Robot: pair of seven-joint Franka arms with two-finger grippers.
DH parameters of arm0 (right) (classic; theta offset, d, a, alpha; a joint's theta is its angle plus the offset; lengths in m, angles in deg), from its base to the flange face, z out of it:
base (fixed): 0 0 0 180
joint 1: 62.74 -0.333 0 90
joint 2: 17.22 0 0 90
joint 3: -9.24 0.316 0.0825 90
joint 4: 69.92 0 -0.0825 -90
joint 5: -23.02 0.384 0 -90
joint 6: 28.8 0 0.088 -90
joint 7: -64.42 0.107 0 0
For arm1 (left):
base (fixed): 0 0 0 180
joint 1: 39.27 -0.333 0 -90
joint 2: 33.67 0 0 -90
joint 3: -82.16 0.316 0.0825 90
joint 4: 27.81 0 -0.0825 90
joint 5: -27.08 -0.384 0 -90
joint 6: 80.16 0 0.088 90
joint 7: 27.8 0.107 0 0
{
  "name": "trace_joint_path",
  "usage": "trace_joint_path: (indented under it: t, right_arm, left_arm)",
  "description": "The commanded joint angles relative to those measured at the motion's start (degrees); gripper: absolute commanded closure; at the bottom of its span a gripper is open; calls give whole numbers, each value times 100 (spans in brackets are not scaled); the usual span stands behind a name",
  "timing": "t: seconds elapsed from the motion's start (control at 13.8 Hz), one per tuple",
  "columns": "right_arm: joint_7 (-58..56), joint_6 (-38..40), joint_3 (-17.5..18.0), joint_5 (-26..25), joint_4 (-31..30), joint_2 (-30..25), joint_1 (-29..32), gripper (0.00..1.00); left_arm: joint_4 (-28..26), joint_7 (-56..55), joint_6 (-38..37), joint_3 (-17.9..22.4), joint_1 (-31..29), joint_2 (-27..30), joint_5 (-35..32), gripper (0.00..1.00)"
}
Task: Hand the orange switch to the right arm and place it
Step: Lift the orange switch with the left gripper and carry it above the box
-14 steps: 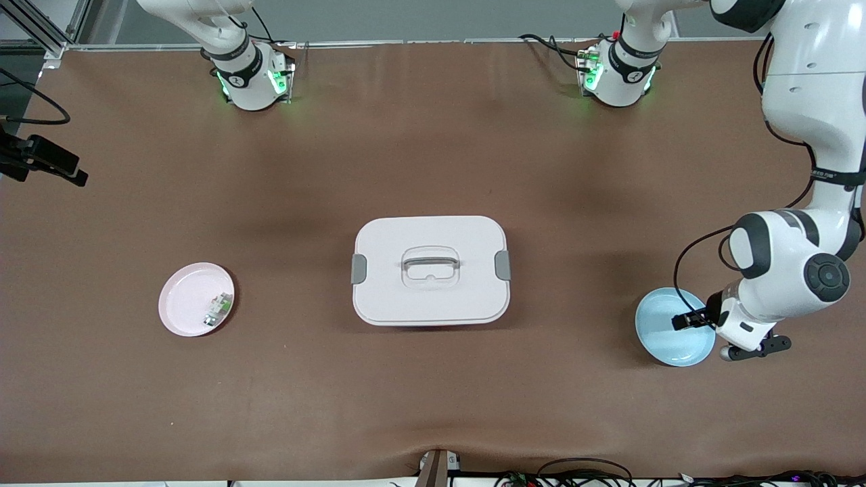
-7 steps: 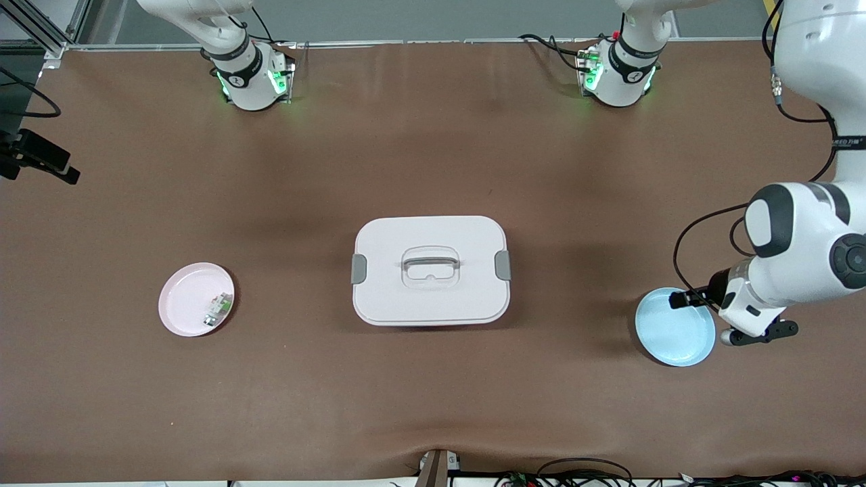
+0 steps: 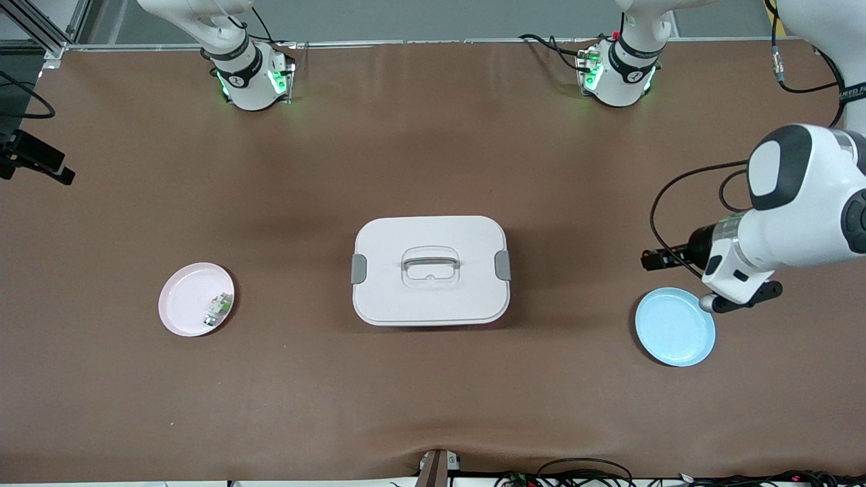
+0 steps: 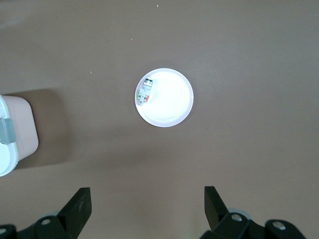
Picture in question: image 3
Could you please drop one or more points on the aluminium frame post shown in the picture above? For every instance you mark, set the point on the aluminium frame post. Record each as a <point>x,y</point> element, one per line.
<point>40,30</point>

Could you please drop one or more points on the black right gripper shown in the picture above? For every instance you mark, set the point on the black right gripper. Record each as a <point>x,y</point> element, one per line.
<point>32,154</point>

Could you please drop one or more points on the pink round plate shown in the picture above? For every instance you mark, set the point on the pink round plate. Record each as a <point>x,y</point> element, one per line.
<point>183,304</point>

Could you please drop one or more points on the blue round plate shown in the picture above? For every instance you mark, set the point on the blue round plate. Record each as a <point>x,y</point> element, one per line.
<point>673,331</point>

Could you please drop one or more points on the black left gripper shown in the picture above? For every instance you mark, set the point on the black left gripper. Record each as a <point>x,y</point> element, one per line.
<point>697,244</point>

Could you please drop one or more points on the silver table edge rail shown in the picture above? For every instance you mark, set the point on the silver table edge rail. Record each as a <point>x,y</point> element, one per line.
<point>440,42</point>

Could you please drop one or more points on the white lidded storage box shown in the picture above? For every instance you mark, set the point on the white lidded storage box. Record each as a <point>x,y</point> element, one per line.
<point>433,297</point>

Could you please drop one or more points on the brown table mat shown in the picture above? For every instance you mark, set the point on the brown table mat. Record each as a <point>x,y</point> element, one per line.
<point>433,392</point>

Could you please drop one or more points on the metal table edge clamp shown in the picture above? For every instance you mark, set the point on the metal table edge clamp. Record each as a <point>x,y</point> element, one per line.
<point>436,470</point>

